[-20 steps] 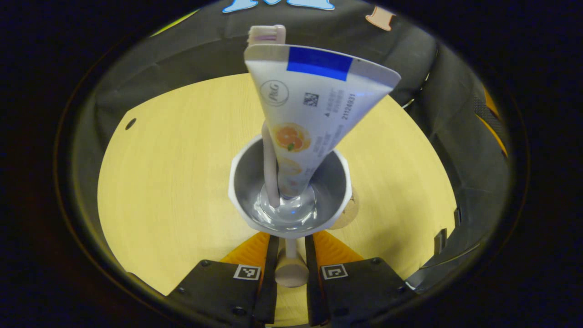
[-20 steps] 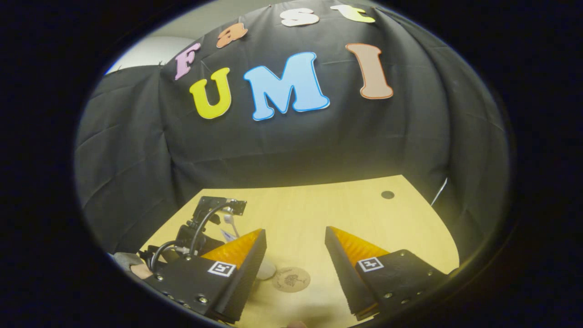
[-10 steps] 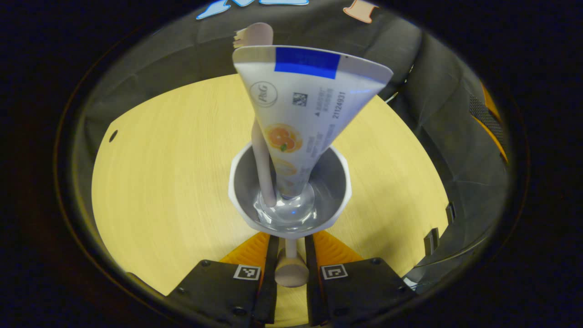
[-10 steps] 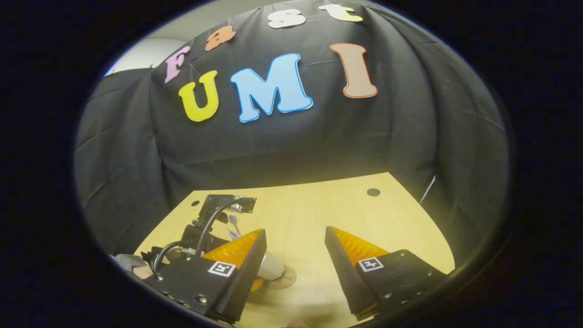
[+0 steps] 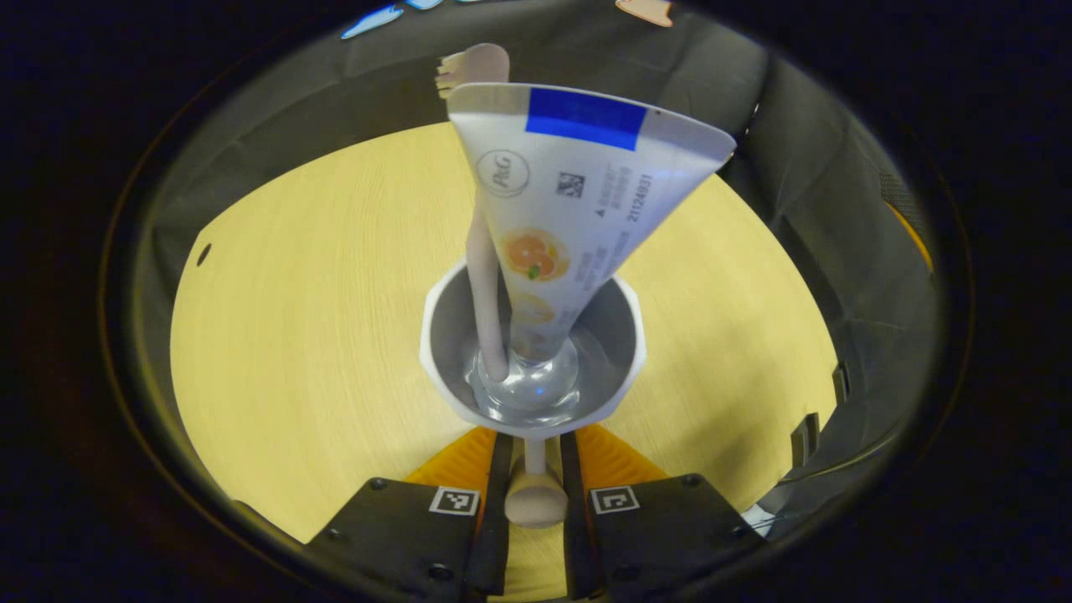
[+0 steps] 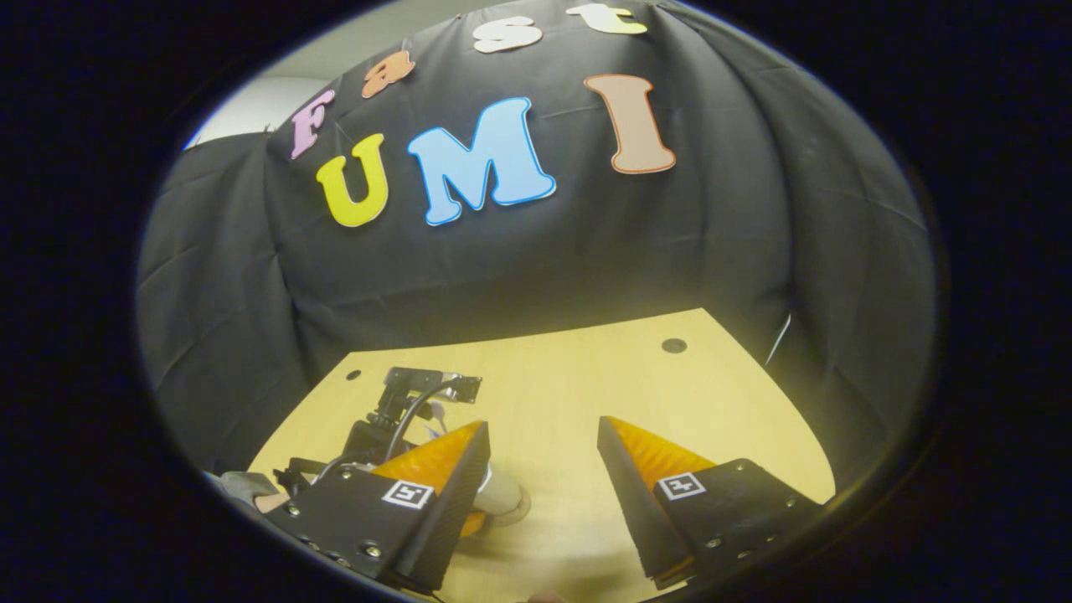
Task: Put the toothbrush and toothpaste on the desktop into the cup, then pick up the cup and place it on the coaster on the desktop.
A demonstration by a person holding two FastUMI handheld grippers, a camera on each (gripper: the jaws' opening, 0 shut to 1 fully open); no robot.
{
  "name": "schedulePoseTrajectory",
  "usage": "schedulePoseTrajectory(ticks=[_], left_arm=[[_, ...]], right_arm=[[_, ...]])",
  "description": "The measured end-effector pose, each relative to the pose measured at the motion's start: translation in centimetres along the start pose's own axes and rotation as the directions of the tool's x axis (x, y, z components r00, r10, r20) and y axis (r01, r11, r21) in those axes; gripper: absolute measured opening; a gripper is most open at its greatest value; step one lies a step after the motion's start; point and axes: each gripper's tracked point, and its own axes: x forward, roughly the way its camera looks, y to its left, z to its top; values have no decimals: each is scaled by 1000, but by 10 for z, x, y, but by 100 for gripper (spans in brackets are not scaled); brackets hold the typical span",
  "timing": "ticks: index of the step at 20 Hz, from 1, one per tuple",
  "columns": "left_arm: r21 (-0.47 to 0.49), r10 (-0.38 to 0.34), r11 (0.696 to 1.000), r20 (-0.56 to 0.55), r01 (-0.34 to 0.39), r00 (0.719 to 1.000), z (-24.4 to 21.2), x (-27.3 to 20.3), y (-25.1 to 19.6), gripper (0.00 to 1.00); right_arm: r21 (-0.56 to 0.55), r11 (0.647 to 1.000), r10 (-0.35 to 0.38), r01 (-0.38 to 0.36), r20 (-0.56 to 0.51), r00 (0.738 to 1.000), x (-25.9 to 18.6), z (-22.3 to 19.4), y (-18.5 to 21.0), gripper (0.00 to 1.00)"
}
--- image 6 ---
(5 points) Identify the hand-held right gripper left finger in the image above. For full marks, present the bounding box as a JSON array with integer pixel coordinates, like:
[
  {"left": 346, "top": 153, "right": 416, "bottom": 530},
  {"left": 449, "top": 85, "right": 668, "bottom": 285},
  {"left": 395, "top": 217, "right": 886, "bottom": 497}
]
[{"left": 262, "top": 420, "right": 492, "bottom": 592}]

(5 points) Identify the black backdrop cloth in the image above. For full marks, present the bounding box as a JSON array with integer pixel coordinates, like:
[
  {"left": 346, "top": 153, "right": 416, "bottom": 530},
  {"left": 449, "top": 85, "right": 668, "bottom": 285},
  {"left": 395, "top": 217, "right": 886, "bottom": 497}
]
[{"left": 134, "top": 0, "right": 939, "bottom": 478}]

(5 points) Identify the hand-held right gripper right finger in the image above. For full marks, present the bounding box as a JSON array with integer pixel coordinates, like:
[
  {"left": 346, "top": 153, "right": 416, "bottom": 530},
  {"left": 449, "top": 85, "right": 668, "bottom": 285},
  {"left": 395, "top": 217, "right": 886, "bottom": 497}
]
[{"left": 596, "top": 415, "right": 827, "bottom": 588}]

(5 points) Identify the black cable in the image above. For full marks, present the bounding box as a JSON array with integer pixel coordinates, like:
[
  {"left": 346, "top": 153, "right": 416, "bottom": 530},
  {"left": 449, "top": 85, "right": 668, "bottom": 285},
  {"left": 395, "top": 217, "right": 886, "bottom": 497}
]
[{"left": 384, "top": 377, "right": 461, "bottom": 463}]

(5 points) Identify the white cup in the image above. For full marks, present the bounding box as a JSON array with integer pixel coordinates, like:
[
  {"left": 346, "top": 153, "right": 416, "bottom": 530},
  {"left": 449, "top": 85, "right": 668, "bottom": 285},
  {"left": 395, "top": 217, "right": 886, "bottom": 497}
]
[{"left": 472, "top": 463, "right": 527, "bottom": 518}]

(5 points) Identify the wooden desktop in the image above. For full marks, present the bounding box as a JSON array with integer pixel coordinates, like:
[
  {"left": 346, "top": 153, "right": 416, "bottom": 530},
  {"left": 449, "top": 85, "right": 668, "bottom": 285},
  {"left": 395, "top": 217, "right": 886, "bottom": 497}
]
[{"left": 247, "top": 307, "right": 838, "bottom": 603}]

